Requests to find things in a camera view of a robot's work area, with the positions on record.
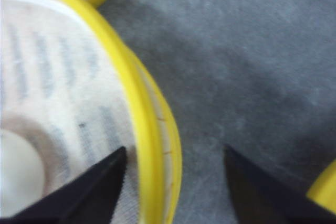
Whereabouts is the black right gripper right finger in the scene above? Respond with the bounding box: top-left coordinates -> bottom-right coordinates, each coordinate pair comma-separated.
224,145 -> 335,223

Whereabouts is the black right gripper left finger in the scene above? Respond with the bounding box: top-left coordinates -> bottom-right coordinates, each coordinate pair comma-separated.
1,146 -> 127,223

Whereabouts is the woven bamboo steamer lid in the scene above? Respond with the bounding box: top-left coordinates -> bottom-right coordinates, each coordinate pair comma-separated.
307,160 -> 336,213

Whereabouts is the white bun back left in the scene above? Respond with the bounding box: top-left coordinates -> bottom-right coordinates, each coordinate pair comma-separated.
1,130 -> 45,217

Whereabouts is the white steamer liner cloth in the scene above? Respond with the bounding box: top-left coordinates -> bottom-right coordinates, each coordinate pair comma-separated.
1,0 -> 138,223

